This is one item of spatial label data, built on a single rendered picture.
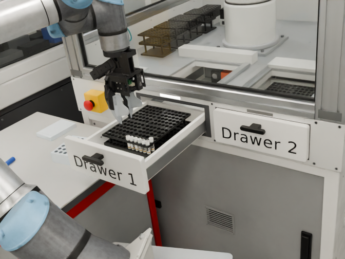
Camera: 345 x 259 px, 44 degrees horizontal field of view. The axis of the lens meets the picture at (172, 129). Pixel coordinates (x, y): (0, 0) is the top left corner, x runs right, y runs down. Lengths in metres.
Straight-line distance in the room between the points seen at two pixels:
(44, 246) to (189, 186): 0.84
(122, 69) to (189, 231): 0.82
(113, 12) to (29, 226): 0.54
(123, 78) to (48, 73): 0.99
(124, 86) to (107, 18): 0.18
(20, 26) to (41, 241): 0.42
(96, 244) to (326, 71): 0.68
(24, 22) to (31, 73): 1.10
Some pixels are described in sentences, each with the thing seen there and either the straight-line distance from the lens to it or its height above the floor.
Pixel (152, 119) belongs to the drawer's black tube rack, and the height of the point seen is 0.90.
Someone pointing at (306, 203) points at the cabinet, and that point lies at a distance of 1.37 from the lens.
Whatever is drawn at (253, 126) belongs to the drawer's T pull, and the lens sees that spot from 1.23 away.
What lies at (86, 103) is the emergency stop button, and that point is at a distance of 1.58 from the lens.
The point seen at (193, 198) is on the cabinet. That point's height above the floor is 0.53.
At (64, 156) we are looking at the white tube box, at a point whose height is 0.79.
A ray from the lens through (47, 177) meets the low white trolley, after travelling 1.45.
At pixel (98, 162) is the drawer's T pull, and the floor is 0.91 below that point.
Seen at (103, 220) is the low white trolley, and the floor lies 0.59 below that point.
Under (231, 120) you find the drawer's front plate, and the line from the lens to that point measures 1.28.
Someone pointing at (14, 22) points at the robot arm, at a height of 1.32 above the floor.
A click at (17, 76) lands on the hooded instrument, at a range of 1.98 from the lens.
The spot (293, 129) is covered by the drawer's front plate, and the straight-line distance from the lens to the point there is 1.21.
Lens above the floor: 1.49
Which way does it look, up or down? 28 degrees down
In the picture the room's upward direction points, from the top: 7 degrees counter-clockwise
